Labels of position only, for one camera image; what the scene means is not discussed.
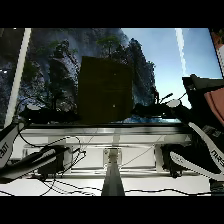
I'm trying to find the pink garment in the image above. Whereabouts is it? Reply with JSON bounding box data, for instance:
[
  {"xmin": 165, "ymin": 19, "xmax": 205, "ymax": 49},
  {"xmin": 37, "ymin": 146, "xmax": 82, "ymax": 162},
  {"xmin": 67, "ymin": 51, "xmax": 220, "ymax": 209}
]
[{"xmin": 203, "ymin": 87, "xmax": 224, "ymax": 130}]

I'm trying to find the silver frame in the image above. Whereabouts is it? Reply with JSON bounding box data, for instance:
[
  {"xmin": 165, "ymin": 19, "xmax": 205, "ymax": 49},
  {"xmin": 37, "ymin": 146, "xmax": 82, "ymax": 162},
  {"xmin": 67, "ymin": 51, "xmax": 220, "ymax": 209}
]
[{"xmin": 12, "ymin": 122, "xmax": 214, "ymax": 197}]

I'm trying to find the black cable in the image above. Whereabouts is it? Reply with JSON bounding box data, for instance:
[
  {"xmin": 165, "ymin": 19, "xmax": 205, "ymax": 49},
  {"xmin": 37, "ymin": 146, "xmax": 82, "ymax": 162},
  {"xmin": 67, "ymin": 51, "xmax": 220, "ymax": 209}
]
[
  {"xmin": 39, "ymin": 178, "xmax": 212, "ymax": 197},
  {"xmin": 16, "ymin": 124, "xmax": 88, "ymax": 177}
]

